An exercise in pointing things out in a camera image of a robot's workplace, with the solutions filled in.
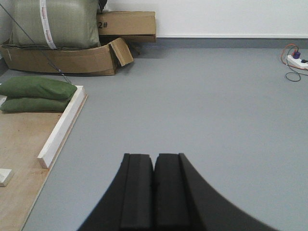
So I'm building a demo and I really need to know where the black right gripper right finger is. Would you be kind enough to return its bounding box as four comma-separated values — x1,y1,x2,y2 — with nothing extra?
154,153,274,231

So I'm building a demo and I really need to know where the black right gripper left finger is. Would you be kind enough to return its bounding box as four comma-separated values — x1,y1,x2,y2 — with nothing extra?
79,154,154,231

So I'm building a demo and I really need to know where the plywood base board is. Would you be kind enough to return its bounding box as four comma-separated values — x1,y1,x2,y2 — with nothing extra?
0,93,89,231

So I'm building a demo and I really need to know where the open flat cardboard box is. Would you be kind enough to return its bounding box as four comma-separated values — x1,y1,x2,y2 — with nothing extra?
0,38,134,76

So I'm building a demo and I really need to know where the lower green sandbag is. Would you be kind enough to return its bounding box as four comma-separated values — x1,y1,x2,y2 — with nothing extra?
0,97,71,113

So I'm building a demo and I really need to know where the green sandbag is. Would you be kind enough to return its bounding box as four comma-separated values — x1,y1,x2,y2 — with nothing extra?
0,76,77,100
0,97,71,113

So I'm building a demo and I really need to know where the upper green sandbag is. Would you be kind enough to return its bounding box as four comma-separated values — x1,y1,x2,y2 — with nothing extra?
0,76,77,100

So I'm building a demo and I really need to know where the white power strip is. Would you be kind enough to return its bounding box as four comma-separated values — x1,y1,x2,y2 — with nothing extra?
286,55,308,70

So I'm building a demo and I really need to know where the cardboard box marked 2# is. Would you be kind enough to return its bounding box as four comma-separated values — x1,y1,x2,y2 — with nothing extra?
97,11,156,42

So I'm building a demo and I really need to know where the purple plug adapter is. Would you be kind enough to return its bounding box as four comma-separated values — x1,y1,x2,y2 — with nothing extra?
292,51,301,59

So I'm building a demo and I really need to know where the grey-green woven sack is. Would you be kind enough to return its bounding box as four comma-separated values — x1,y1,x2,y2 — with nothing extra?
9,0,100,50

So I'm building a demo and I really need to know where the black bag behind sack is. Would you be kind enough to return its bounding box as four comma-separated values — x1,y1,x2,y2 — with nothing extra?
98,0,108,13

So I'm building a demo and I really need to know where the white edge rail near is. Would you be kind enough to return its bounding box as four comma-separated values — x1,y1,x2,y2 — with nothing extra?
37,86,88,169

